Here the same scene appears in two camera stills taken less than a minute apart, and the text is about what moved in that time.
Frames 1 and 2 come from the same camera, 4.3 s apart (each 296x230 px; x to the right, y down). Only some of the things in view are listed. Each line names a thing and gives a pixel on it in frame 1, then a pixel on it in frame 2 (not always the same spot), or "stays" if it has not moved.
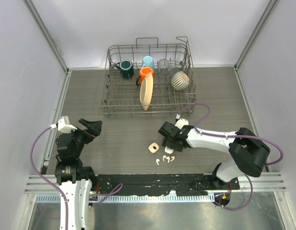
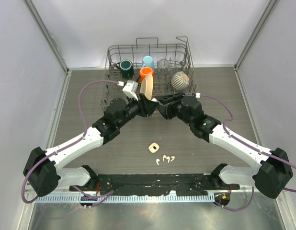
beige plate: [146, 91] stays
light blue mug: [148, 62] stays
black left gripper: [94, 129] -> [145, 109]
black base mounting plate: [162, 184] stays
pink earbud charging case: [153, 147] stays
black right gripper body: [169, 143] -> [178, 113]
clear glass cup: [164, 71] stays
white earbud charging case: [168, 150] -> [154, 99]
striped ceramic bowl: [180, 81] stays
